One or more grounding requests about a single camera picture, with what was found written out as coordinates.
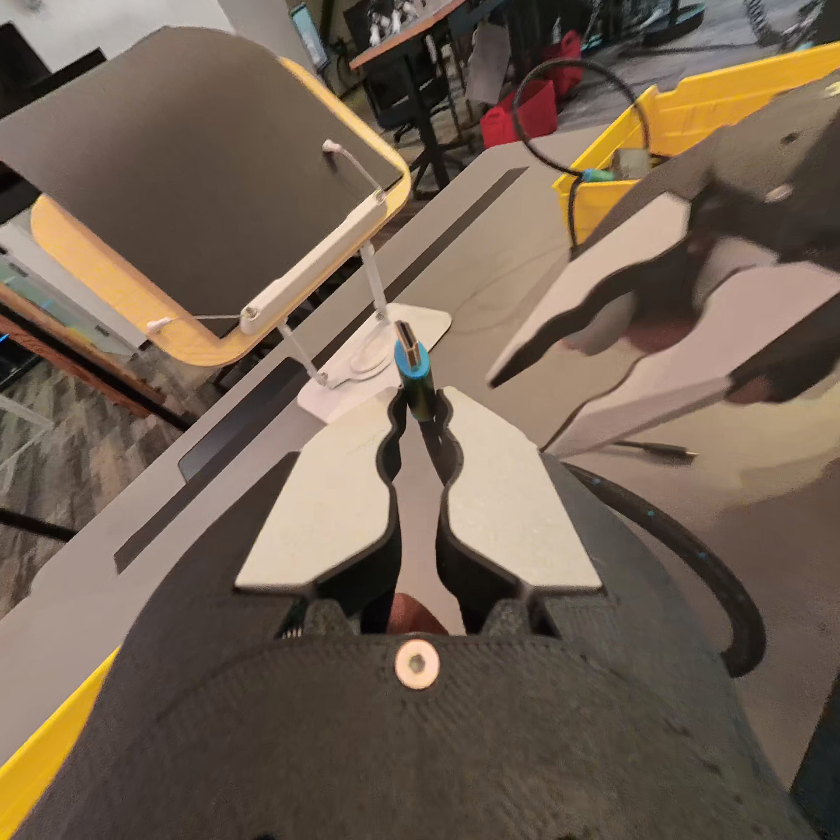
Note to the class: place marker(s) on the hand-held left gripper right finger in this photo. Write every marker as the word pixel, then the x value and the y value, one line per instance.
pixel 518 525

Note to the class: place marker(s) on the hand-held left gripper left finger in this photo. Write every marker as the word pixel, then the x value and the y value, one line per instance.
pixel 321 518

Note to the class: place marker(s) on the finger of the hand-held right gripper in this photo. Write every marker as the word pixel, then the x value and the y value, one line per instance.
pixel 610 256
pixel 722 334

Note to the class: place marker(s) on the yellow plastic bin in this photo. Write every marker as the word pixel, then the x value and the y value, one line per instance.
pixel 709 111

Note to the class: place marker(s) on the person's right hand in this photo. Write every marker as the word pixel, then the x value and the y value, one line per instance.
pixel 656 336

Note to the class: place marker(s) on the red storage bin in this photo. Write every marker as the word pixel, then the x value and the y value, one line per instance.
pixel 568 62

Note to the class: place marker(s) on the grey hanging sheet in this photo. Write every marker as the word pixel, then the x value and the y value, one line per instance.
pixel 489 62

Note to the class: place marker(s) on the black office chair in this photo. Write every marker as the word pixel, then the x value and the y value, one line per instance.
pixel 400 98

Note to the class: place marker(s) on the brown wooden desk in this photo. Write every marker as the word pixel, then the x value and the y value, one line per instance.
pixel 85 354

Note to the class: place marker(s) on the long wooden desk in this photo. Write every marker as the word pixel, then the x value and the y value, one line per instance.
pixel 407 33

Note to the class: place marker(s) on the dark picture with white figures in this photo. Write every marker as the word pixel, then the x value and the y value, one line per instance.
pixel 384 19

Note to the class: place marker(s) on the wooden board with dark panel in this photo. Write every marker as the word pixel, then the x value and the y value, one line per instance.
pixel 197 184

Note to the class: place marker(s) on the black monitor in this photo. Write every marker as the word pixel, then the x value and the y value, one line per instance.
pixel 46 72

